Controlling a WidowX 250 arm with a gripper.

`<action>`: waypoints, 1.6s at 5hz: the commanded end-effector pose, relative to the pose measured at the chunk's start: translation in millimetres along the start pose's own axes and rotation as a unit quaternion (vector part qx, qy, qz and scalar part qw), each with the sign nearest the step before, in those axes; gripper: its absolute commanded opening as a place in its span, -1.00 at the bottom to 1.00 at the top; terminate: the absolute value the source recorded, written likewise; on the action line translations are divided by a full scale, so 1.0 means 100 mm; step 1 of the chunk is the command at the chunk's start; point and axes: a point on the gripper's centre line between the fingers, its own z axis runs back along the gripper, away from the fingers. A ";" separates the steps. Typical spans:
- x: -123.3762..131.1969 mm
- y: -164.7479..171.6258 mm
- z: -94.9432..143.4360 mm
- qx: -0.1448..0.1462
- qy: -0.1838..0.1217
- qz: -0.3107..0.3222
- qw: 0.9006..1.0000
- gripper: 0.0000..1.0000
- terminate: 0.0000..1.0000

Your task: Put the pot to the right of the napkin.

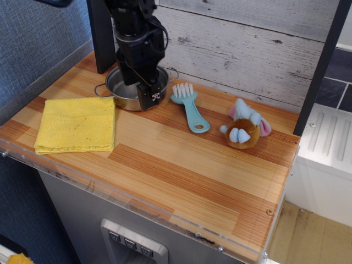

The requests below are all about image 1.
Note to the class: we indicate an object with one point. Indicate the grey toy fridge cabinet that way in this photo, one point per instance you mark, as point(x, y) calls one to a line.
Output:
point(193, 229)

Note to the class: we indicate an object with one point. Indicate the brown and blue plush toy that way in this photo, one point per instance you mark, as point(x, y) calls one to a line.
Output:
point(246, 128)

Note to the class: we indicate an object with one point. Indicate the black vertical post right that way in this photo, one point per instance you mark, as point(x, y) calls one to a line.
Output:
point(326, 55)

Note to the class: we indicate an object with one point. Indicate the stainless steel pot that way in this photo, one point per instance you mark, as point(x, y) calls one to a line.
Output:
point(127, 96)

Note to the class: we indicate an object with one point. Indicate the yellow object bottom left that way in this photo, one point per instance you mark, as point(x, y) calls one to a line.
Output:
point(19, 259)

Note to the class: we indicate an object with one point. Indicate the white ribbed drainboard unit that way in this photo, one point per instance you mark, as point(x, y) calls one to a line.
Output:
point(320, 181)

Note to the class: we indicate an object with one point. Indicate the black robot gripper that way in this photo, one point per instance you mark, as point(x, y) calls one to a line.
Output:
point(138, 56)

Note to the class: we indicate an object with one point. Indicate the clear acrylic table edge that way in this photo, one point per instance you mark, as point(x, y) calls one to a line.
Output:
point(249, 182)

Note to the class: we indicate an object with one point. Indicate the silver dispenser button panel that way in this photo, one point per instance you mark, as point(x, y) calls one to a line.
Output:
point(127, 246)

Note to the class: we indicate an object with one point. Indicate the black vertical post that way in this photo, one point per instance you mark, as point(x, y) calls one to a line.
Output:
point(326, 55)
point(102, 34)

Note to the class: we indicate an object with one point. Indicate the yellow folded towel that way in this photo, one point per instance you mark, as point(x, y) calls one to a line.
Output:
point(76, 125)

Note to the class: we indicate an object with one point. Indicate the black vertical post left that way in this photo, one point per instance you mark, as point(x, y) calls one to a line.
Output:
point(102, 34)

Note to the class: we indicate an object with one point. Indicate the light blue dish brush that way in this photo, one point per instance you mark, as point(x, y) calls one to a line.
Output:
point(184, 94)

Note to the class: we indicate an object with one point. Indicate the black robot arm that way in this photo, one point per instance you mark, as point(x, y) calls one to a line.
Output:
point(135, 14)

